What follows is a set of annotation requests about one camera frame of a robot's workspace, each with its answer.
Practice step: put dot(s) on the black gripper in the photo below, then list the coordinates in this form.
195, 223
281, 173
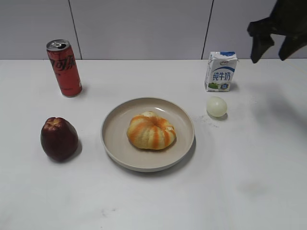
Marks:
288, 18

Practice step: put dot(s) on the orange striped croissant bread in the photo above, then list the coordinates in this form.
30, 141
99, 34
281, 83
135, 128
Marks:
150, 131

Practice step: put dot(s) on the beige round plate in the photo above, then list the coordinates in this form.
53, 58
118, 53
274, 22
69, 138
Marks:
119, 148

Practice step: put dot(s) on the white milk carton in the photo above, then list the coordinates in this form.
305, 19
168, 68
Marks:
220, 71

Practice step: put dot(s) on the pale white egg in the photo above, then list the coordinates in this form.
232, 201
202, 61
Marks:
216, 106

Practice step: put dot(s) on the red cola can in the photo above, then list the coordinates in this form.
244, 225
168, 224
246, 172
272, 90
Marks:
62, 59

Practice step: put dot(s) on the dark red apple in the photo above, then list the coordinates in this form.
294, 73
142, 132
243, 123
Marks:
59, 138

